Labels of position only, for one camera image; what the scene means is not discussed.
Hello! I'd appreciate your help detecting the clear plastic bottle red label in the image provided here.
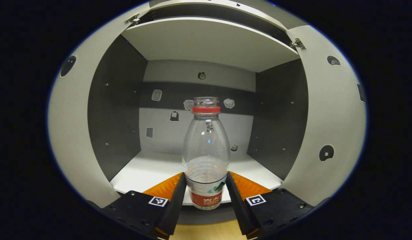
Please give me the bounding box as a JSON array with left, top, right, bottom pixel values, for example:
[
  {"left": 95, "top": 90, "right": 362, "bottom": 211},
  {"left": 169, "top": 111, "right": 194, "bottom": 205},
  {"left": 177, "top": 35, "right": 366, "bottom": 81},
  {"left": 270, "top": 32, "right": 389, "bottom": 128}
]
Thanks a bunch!
[{"left": 182, "top": 97, "right": 231, "bottom": 210}]

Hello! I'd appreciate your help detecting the white cabinet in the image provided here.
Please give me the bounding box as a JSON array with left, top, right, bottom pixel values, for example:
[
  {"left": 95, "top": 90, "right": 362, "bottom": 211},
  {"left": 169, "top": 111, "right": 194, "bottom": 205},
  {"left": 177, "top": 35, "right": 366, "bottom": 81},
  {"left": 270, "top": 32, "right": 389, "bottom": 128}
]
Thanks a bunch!
[{"left": 48, "top": 0, "right": 367, "bottom": 224}]

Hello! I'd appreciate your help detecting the white door with camera sticker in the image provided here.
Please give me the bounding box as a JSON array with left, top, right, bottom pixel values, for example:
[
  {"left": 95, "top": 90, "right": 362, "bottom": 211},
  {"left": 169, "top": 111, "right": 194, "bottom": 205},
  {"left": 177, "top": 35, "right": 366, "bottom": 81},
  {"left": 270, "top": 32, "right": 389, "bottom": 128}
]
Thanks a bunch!
[{"left": 48, "top": 2, "right": 150, "bottom": 209}]

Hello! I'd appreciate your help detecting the white door with black cat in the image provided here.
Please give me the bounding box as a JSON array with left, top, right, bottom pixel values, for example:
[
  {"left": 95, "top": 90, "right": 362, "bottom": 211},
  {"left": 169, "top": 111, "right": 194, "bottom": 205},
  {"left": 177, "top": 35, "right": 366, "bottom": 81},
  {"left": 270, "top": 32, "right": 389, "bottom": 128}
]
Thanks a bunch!
[{"left": 279, "top": 25, "right": 367, "bottom": 207}]

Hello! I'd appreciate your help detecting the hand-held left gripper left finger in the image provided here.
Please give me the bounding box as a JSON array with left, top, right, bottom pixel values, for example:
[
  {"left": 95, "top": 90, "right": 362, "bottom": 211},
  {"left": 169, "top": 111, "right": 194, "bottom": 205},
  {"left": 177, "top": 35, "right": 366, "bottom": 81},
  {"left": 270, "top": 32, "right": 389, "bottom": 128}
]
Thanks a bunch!
[{"left": 101, "top": 172, "right": 187, "bottom": 240}]

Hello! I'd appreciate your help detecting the white cabinet shelf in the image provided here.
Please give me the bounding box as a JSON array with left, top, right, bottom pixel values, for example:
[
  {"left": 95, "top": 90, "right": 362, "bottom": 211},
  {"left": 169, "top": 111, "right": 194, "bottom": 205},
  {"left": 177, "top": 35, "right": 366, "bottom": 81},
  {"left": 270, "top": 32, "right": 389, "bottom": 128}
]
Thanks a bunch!
[
  {"left": 121, "top": 17, "right": 300, "bottom": 73},
  {"left": 110, "top": 150, "right": 283, "bottom": 205}
]

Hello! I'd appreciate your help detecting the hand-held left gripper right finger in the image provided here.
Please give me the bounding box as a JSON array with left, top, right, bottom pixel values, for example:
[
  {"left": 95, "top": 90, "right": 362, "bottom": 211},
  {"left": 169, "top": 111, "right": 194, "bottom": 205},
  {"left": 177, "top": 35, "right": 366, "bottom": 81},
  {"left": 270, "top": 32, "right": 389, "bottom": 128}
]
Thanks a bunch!
[{"left": 225, "top": 171, "right": 314, "bottom": 240}]

